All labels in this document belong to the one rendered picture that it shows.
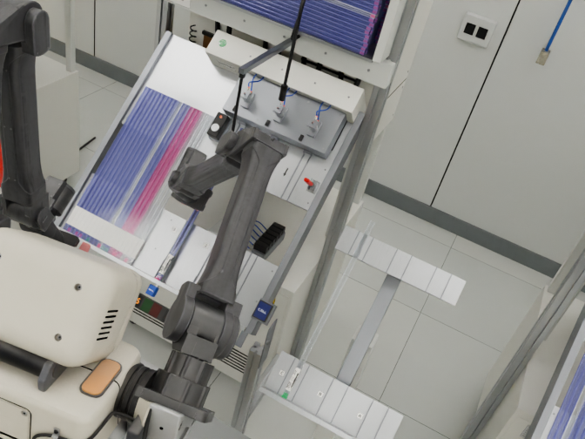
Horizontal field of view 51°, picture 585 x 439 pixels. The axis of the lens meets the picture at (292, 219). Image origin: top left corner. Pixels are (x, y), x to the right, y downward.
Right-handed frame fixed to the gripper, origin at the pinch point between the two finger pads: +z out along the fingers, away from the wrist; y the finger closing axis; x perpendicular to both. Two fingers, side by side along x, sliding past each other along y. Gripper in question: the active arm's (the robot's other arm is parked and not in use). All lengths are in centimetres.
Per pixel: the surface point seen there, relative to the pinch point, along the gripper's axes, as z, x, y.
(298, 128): -3.3, -31.0, -16.2
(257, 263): 2.5, 8.2, -23.0
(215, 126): -2.7, -21.4, 6.7
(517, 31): 104, -147, -51
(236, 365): 65, 43, -17
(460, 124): 143, -111, -44
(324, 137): -3.2, -31.8, -24.3
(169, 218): 2.1, 8.4, 7.2
